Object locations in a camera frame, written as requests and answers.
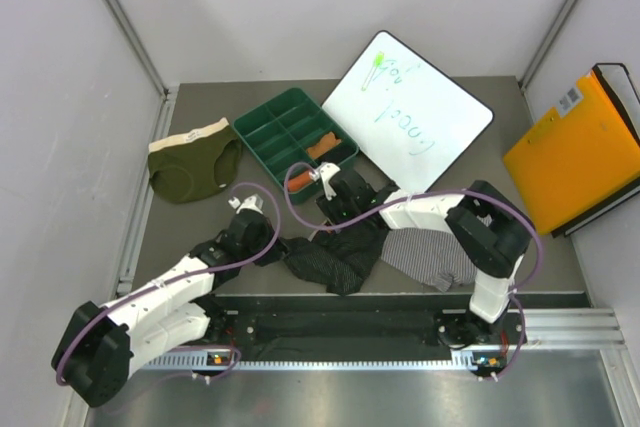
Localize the white whiteboard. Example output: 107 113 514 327
322 31 494 193

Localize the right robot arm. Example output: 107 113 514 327
310 163 533 343

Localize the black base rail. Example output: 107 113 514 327
197 293 587 363

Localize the grey striped underwear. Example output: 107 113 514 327
381 229 478 292

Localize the black dotted underwear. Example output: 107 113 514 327
283 223 389 296

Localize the green compartment tray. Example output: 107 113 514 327
233 87 359 204

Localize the olive green underwear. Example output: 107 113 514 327
147 118 243 204

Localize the orange rolled cloth front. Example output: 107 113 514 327
287 171 314 192

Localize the orange clipboard folder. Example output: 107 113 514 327
503 63 639 237

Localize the orange rolled cloth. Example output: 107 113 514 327
306 132 342 160
287 171 314 192

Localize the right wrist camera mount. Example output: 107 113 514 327
309 162 341 200

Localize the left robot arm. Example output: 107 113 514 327
51 209 281 407

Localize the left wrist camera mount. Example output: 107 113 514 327
228 194 264 215

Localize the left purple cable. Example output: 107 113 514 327
53 182 281 388

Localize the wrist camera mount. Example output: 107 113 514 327
228 194 264 215
309 162 341 200

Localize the orange rolled cloth back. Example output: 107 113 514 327
306 132 342 160

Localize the black rolled cloth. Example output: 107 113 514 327
322 143 358 168

